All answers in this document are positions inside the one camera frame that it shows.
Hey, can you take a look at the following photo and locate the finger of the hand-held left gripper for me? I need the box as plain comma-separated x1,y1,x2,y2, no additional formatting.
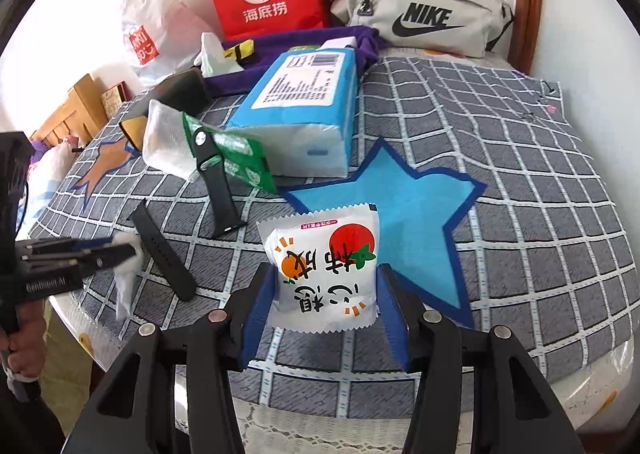
22,248,144,281
30,236,142,255

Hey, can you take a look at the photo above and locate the white packet with tomato print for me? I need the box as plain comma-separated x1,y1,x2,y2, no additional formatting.
256,204,382,335

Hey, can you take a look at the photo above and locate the grey checked blanket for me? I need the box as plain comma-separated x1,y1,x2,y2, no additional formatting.
15,56,640,405

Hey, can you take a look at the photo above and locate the translucent white drawstring pouch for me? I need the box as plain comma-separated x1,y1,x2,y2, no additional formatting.
141,100,201,182

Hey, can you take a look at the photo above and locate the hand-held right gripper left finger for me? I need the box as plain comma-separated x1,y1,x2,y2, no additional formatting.
60,261,281,454

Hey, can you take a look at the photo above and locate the wooden headboard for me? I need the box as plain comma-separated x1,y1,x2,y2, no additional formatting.
30,74,108,145

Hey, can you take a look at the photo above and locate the floral quilt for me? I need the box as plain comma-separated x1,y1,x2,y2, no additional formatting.
17,136,81,245

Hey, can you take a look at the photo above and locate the dark green packet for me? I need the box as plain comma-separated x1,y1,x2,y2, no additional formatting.
181,111,278,193

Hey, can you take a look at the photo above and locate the black watch strap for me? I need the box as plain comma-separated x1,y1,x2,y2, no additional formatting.
127,199,198,302
192,130,246,239

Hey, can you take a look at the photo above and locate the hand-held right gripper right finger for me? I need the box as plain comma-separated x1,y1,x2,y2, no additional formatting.
375,261,586,454

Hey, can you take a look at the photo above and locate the black tea box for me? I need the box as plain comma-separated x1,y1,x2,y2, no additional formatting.
121,68,211,155

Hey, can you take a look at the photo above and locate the purple towel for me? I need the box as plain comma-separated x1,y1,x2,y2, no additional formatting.
202,25,383,95

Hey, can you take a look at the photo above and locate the white plastic shopping bag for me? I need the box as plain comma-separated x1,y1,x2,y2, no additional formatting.
121,0,221,87

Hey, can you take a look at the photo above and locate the person's left forearm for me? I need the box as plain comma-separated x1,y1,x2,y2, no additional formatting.
0,369,66,454

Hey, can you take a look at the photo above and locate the grey waist bag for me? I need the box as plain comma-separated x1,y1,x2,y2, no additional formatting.
327,0,516,59

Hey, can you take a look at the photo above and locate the person's left hand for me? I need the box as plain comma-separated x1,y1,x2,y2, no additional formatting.
0,303,49,385

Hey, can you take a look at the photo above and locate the blue tissue pack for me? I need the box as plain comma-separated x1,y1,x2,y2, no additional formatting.
226,48,360,179

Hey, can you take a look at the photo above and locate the yellow zip pouch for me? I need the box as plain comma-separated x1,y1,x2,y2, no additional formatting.
222,40,256,65

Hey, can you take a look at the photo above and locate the black cable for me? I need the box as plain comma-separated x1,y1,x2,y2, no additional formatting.
16,174,32,237

